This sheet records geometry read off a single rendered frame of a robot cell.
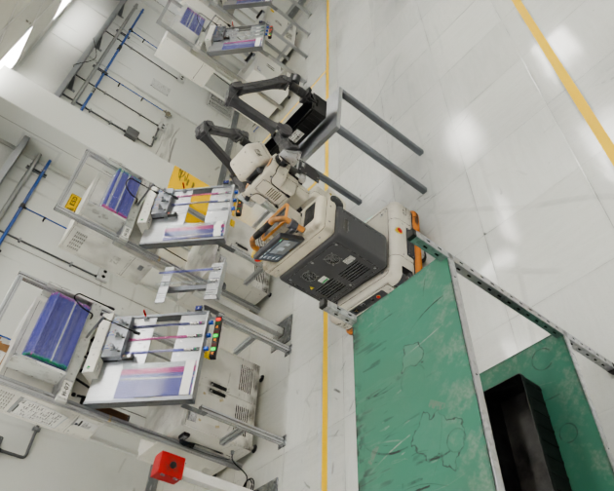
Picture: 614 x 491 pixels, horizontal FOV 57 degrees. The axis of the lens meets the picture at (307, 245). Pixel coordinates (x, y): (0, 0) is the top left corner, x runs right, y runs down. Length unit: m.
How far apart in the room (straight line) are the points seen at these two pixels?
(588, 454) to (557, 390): 0.24
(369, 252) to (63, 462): 3.32
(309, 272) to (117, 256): 2.13
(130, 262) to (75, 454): 1.69
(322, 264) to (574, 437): 1.70
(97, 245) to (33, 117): 2.26
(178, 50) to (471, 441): 6.83
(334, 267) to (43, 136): 4.40
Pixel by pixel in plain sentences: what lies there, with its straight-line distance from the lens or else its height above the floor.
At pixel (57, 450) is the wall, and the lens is 5.44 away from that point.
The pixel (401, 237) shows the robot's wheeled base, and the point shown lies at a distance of 3.43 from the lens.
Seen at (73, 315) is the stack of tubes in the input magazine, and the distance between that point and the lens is 4.15.
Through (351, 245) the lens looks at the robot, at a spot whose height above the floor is 0.57.
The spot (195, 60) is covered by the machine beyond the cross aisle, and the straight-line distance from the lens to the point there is 7.78.
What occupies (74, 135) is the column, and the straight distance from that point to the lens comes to 6.80.
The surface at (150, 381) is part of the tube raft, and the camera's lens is 3.85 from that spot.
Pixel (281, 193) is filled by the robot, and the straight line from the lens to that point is 3.33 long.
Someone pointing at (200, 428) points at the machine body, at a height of 0.48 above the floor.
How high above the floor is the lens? 2.03
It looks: 24 degrees down
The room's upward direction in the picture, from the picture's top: 59 degrees counter-clockwise
